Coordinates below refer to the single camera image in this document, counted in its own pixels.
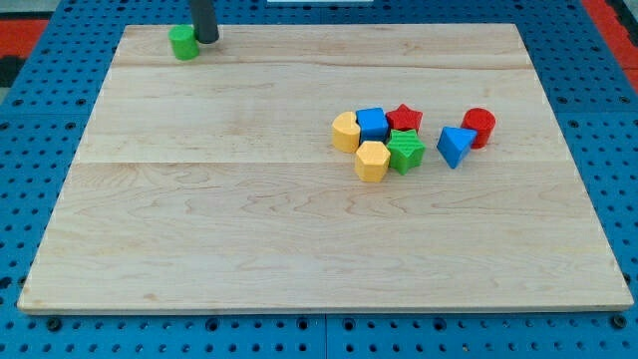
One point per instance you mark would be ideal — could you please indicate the light wooden board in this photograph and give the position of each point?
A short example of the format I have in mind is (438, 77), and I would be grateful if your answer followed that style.
(211, 186)

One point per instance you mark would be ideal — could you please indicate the green cylinder block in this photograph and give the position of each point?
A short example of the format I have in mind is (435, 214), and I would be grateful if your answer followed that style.
(183, 43)

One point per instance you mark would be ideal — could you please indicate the yellow hexagon block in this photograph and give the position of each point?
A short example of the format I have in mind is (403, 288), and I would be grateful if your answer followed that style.
(372, 161)

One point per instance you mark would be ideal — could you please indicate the red cylinder block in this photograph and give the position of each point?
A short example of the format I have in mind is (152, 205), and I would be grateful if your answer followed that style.
(483, 122)

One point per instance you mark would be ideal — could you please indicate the blue cube block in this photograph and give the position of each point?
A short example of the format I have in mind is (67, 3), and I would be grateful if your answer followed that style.
(373, 124)

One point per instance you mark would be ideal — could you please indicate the blue triangle block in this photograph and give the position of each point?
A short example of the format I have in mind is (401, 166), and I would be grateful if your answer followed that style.
(454, 144)

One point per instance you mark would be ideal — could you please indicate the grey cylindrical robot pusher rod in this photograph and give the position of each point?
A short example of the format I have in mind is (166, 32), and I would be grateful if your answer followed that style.
(204, 21)

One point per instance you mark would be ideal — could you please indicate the green star block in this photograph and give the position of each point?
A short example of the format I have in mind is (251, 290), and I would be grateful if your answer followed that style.
(407, 150)

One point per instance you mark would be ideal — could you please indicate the red star block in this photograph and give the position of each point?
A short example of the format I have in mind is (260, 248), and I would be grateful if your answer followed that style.
(404, 119)

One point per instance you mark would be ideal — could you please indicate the yellow heart block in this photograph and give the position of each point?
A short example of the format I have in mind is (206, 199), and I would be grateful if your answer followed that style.
(346, 133)

